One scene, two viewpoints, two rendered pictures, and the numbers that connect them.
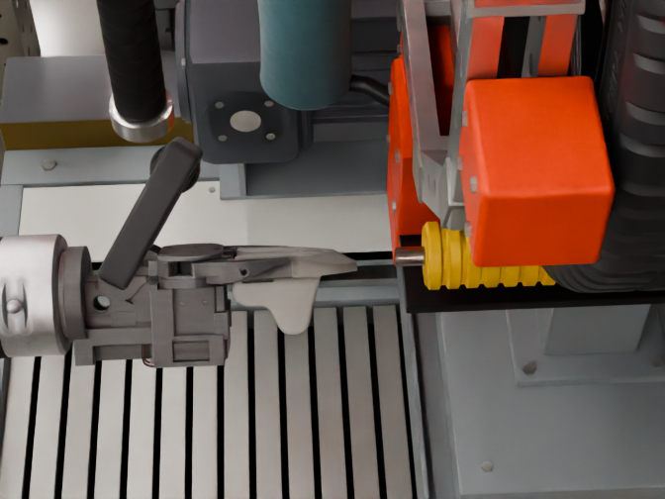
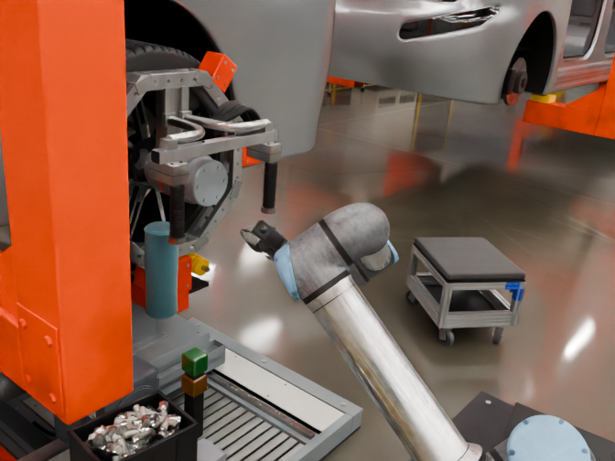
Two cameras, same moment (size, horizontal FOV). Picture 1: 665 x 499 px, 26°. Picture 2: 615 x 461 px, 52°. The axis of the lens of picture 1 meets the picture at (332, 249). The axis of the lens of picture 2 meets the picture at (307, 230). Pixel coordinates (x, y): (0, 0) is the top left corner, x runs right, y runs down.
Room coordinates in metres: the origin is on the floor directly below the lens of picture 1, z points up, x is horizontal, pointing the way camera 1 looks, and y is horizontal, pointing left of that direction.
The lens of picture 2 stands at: (1.93, 1.32, 1.38)
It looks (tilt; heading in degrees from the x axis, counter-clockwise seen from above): 22 degrees down; 219
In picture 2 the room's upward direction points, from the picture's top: 5 degrees clockwise
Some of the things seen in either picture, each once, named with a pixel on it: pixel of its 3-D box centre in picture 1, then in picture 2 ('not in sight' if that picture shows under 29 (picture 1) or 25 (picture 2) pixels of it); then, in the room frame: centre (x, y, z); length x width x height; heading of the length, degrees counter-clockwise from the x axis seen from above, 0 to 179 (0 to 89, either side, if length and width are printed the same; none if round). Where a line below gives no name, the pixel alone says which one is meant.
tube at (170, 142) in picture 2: not in sight; (169, 117); (0.95, 0.03, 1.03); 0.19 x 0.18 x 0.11; 93
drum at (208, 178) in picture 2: not in sight; (185, 175); (0.86, -0.02, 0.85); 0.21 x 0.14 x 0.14; 93
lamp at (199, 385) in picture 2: not in sight; (194, 382); (1.22, 0.46, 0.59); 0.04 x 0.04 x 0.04; 3
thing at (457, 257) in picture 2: not in sight; (462, 289); (-0.46, 0.25, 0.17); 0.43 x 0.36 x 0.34; 53
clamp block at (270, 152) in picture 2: not in sight; (264, 149); (0.68, 0.10, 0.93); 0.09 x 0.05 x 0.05; 93
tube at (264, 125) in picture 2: not in sight; (226, 109); (0.75, 0.02, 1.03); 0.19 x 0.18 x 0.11; 93
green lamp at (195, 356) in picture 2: not in sight; (194, 361); (1.22, 0.46, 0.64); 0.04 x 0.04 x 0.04; 3
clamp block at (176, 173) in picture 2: not in sight; (168, 169); (1.02, 0.12, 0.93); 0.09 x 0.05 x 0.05; 93
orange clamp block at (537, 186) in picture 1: (530, 171); (244, 151); (0.54, -0.12, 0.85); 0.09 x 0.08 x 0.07; 3
